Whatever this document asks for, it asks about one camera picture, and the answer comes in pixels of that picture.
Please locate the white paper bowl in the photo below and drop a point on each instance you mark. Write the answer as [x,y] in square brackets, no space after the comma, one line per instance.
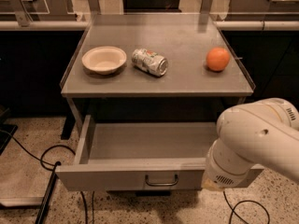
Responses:
[104,60]

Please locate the grey top drawer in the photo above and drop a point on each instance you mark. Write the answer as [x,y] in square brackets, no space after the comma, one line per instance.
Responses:
[139,156]

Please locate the orange fruit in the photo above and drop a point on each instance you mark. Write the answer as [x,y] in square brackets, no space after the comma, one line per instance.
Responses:
[217,59]

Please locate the white horizontal rail pipe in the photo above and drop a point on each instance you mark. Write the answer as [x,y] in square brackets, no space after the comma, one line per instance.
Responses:
[220,25]

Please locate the black bar on floor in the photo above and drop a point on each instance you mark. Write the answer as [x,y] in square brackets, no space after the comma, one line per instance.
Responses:
[43,209]

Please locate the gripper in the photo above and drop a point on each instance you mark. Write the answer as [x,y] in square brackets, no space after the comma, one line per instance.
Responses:
[220,173]

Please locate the grey drawer cabinet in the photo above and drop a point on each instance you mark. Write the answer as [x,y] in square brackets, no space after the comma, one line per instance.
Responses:
[179,37]

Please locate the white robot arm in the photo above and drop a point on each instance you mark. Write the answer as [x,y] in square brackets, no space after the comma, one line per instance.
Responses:
[264,132]

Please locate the crushed silver soda can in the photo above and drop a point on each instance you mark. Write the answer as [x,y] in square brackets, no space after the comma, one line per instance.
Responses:
[150,62]

